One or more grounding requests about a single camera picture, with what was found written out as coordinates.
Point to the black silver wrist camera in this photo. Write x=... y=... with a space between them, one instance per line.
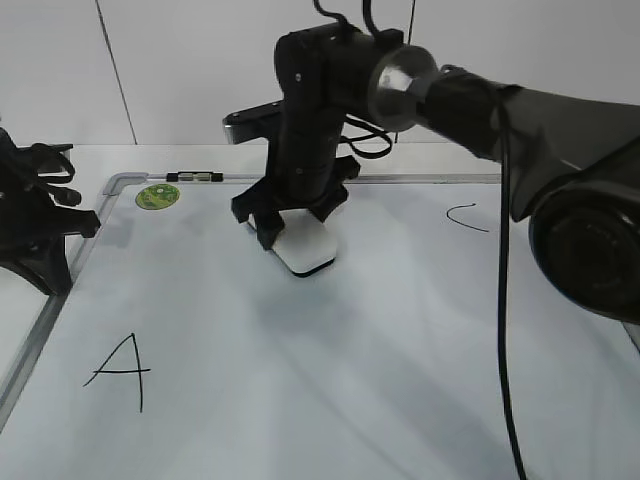
x=260 y=122

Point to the white black whiteboard eraser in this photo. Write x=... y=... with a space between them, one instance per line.
x=305 y=246

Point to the black clear marker holder clip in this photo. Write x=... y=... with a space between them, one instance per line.
x=194 y=176

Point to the round green magnet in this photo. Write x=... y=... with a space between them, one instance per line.
x=157 y=197

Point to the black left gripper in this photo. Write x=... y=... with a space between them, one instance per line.
x=38 y=212

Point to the white board with grey frame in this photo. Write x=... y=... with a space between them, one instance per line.
x=186 y=351

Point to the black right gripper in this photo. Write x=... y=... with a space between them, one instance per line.
x=302 y=170

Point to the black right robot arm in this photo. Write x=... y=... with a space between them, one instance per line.
x=571 y=165

